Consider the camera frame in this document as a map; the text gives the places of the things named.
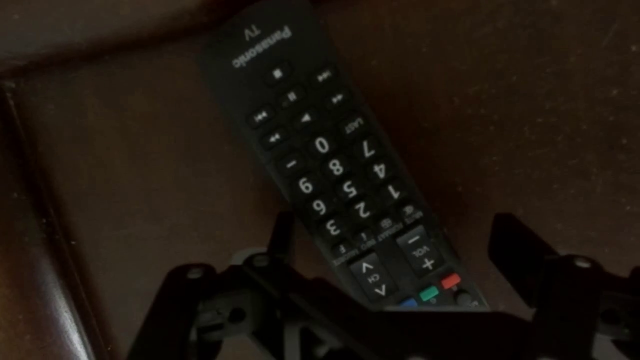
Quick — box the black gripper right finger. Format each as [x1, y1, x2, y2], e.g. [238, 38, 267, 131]
[488, 211, 640, 360]

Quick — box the dark wooden side table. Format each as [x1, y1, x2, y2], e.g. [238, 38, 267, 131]
[0, 0, 640, 360]

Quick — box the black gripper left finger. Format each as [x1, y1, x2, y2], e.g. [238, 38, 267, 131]
[127, 207, 376, 360]

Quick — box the black Panasonic TV remote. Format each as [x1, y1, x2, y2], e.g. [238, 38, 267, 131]
[196, 2, 493, 311]

